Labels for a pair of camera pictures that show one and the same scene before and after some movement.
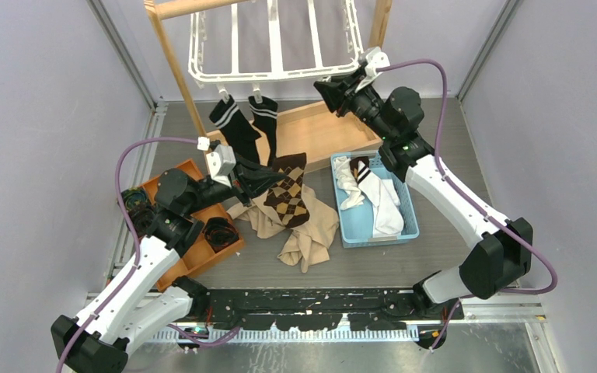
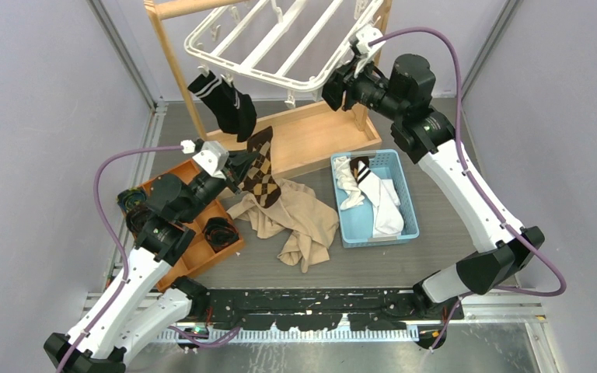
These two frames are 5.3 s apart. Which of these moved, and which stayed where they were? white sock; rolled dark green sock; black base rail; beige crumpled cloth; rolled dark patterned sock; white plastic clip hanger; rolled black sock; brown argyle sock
Moved: white plastic clip hanger; brown argyle sock
Stayed: black base rail; rolled black sock; beige crumpled cloth; white sock; rolled dark green sock; rolled dark patterned sock
